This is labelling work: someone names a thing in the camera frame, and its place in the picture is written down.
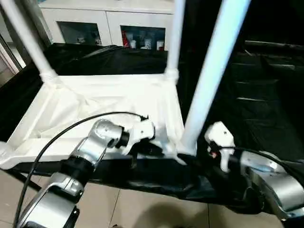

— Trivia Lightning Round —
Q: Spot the white cabinet with glass doors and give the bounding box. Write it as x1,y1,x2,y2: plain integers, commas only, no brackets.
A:
39,0,176,52

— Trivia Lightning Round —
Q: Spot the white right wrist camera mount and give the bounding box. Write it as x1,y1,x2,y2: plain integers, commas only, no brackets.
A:
204,121,236,173

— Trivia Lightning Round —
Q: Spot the black work table leg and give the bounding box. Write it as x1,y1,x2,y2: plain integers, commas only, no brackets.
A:
14,171,41,190

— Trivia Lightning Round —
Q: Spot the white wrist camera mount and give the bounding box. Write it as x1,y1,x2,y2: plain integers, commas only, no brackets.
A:
121,118,156,155
204,121,236,173

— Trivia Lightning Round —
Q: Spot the white plastic table top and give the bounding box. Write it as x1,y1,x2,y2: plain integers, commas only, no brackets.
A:
0,71,198,171

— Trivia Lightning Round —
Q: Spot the black mat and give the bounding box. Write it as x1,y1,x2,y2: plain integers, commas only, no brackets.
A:
0,42,304,214

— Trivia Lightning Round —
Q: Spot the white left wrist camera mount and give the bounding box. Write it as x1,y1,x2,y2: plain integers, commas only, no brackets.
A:
121,118,156,155

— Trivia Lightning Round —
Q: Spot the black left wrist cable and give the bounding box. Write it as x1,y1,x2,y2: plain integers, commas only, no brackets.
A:
13,111,149,228

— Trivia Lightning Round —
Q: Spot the small red item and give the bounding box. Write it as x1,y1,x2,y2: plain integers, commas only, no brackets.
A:
122,30,130,48

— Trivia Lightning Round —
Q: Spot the white plastic table leg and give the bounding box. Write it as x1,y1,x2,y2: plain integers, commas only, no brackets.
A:
182,0,252,155
0,0,59,83
0,142,9,160
165,0,186,83

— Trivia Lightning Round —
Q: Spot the long black bar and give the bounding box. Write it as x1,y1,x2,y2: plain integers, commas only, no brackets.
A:
244,40,304,48

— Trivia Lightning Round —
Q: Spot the grey curtain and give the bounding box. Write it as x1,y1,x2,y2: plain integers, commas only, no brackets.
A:
22,0,54,46

